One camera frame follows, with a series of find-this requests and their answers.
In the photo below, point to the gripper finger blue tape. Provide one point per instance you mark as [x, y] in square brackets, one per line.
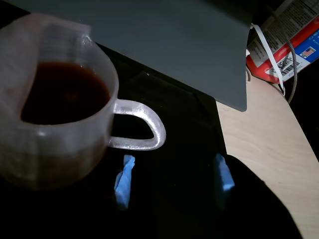
[225, 176]
[123, 181]

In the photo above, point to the translucent pink plastic kettle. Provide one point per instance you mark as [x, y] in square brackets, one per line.
[57, 149]

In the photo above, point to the black rubber work mat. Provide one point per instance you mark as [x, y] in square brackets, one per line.
[179, 119]

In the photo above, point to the smooth grey silicone sheet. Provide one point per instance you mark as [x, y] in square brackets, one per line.
[174, 44]

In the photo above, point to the red white cardboard box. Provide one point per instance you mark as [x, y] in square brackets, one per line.
[286, 37]

